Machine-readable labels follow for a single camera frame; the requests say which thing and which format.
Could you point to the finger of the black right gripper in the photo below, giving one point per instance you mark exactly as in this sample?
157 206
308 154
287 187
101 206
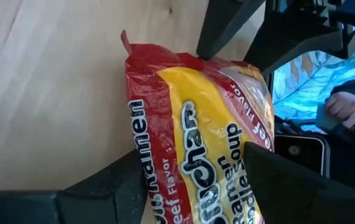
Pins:
224 25
289 46

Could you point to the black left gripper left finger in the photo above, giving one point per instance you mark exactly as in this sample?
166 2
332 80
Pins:
102 202

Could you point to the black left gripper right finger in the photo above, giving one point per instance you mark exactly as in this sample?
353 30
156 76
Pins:
289 199

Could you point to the red Maruchan ramen packet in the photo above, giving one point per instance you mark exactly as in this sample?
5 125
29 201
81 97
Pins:
196 124

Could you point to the person's hand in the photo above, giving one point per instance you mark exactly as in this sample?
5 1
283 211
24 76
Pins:
345 109

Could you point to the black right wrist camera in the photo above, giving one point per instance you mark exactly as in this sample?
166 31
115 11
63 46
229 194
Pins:
302 158

